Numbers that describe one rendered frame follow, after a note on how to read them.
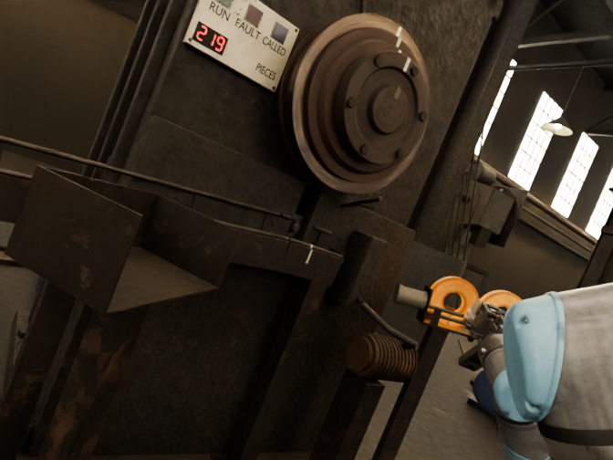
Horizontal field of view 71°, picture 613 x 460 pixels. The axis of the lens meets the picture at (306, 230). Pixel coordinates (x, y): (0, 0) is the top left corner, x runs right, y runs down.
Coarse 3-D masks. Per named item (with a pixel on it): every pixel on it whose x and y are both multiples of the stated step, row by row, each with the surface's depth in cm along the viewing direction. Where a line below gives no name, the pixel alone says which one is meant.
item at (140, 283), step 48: (48, 192) 60; (96, 192) 71; (144, 192) 81; (48, 240) 59; (96, 240) 56; (144, 240) 85; (192, 240) 82; (96, 288) 55; (144, 288) 66; (192, 288) 74; (96, 336) 70; (96, 384) 70; (48, 432) 72; (96, 432) 74
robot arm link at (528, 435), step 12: (504, 420) 85; (504, 432) 87; (516, 432) 84; (528, 432) 83; (504, 444) 88; (516, 444) 86; (528, 444) 84; (540, 444) 84; (516, 456) 87; (528, 456) 85; (540, 456) 85
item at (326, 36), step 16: (352, 16) 107; (368, 16) 109; (384, 16) 112; (320, 32) 104; (336, 32) 106; (400, 32) 116; (304, 48) 108; (320, 48) 105; (416, 48) 120; (304, 64) 103; (288, 80) 108; (304, 80) 105; (288, 96) 108; (304, 96) 106; (288, 112) 109; (304, 112) 107; (288, 128) 111; (304, 128) 108; (304, 144) 109; (416, 144) 129; (304, 160) 110; (320, 176) 114; (336, 176) 117; (352, 192) 121; (368, 192) 124
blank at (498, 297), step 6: (486, 294) 132; (492, 294) 130; (498, 294) 129; (504, 294) 129; (510, 294) 129; (486, 300) 129; (492, 300) 129; (498, 300) 129; (504, 300) 129; (510, 300) 129; (516, 300) 129; (498, 306) 129; (504, 306) 129
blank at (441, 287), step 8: (440, 280) 131; (448, 280) 129; (456, 280) 129; (464, 280) 129; (432, 288) 130; (440, 288) 129; (448, 288) 129; (456, 288) 129; (464, 288) 129; (472, 288) 129; (432, 296) 130; (440, 296) 130; (464, 296) 129; (472, 296) 129; (432, 304) 130; (440, 304) 130; (464, 304) 130; (472, 304) 130; (464, 312) 130; (440, 320) 130; (448, 320) 130
